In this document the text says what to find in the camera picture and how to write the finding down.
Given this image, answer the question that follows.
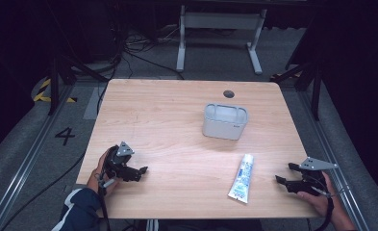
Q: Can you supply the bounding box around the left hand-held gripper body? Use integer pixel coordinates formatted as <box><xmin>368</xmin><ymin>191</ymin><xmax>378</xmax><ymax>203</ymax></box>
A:
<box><xmin>102</xmin><ymin>141</ymin><xmax>140</xmax><ymax>184</ymax></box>

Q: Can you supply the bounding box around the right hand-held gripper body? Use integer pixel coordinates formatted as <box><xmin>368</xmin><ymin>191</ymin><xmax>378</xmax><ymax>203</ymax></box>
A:
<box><xmin>286</xmin><ymin>156</ymin><xmax>340</xmax><ymax>197</ymax></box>

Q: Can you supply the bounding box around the person's right hand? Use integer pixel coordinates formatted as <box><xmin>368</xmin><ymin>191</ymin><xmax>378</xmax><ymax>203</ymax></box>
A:
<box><xmin>296</xmin><ymin>170</ymin><xmax>339</xmax><ymax>218</ymax></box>

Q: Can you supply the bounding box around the person's left hand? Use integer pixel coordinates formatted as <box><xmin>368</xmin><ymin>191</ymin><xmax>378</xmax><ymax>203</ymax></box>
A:
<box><xmin>87</xmin><ymin>149</ymin><xmax>120</xmax><ymax>197</ymax></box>

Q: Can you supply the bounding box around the white toothpaste tube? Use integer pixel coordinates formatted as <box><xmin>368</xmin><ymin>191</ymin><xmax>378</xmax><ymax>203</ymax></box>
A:
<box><xmin>227</xmin><ymin>153</ymin><xmax>255</xmax><ymax>205</ymax></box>

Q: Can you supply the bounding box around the white table leg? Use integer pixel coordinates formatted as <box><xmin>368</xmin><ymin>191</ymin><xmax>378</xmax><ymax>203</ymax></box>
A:
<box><xmin>145</xmin><ymin>218</ymin><xmax>161</xmax><ymax>231</ymax></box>

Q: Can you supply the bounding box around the black tripod stand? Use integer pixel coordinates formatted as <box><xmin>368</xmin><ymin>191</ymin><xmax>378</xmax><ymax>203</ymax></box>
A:
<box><xmin>269</xmin><ymin>59</ymin><xmax>323</xmax><ymax>122</ymax></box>
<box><xmin>46</xmin><ymin>47</ymin><xmax>110</xmax><ymax>116</ymax></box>

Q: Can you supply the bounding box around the white plastic holder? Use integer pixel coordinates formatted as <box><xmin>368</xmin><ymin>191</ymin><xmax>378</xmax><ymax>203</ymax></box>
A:
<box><xmin>201</xmin><ymin>102</ymin><xmax>250</xmax><ymax>141</ymax></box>

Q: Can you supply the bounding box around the yellow black floor tape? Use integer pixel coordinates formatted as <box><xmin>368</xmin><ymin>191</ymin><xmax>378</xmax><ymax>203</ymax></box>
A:
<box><xmin>32</xmin><ymin>78</ymin><xmax>79</xmax><ymax>104</ymax></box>

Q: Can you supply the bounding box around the aluminium floor rail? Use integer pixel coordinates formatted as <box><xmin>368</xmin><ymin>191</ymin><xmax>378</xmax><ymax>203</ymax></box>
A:
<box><xmin>296</xmin><ymin>90</ymin><xmax>371</xmax><ymax>231</ymax></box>
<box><xmin>0</xmin><ymin>84</ymin><xmax>76</xmax><ymax>231</ymax></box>

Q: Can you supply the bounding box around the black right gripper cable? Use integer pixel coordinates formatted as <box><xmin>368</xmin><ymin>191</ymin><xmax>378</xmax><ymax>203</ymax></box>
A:
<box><xmin>313</xmin><ymin>184</ymin><xmax>336</xmax><ymax>231</ymax></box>

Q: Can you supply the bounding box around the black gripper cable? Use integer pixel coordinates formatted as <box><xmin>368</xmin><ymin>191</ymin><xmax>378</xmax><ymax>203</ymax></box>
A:
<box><xmin>313</xmin><ymin>184</ymin><xmax>336</xmax><ymax>231</ymax></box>
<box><xmin>97</xmin><ymin>172</ymin><xmax>113</xmax><ymax>231</ymax></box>

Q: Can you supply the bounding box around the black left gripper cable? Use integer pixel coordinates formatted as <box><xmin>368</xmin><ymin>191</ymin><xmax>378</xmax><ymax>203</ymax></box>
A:
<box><xmin>97</xmin><ymin>172</ymin><xmax>113</xmax><ymax>231</ymax></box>

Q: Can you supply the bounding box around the black floor cable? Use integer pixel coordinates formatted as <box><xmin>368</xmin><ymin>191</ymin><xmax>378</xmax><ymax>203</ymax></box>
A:
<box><xmin>0</xmin><ymin>149</ymin><xmax>88</xmax><ymax>231</ymax></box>

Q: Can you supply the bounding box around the bundle of black cables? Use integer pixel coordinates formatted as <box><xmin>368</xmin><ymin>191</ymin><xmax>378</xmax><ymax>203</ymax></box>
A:
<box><xmin>112</xmin><ymin>27</ymin><xmax>186</xmax><ymax>81</ymax></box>

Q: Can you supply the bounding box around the white metal desk frame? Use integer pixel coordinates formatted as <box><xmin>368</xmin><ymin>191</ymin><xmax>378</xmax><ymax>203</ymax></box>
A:
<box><xmin>175</xmin><ymin>4</ymin><xmax>268</xmax><ymax>76</ymax></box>

